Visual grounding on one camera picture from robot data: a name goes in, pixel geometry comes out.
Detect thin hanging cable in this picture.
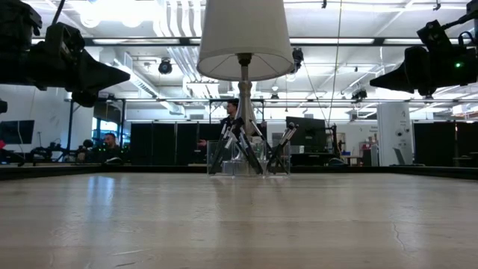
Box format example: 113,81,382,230
327,0,343,126

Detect black ceiling beam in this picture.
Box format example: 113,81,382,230
33,37,438,48

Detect silver table lamp white shade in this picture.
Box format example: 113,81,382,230
196,0,295,176

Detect black-legged desk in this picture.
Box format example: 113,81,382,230
289,151,339,167

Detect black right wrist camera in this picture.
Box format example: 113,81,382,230
416,19,456,52

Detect black aluminium table frame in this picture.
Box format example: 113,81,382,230
0,163,478,181

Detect thick black brush white-tipped bristles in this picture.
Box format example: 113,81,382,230
218,117,246,175

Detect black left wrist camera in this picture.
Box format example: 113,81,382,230
44,22,86,57

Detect white pillar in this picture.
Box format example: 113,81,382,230
376,101,414,167

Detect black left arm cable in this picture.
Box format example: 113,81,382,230
52,0,67,25

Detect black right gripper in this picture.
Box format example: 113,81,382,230
370,45,478,96

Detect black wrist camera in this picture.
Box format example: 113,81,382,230
416,19,456,52
44,22,86,57

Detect long black makeup brush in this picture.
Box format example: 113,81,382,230
248,118,291,175

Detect black partition panels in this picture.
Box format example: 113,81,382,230
413,121,478,168
130,122,268,166

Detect person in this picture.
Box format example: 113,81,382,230
196,97,240,150
97,132,126,164

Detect black tripod stand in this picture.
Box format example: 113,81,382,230
43,99,86,163

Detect black monitor on stand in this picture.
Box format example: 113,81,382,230
285,116,327,153

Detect clear acrylic organizer box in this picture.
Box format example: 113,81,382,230
206,140,291,177

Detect black wall screen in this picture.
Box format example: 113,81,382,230
0,120,36,146

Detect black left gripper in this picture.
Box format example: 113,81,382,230
28,43,131,108

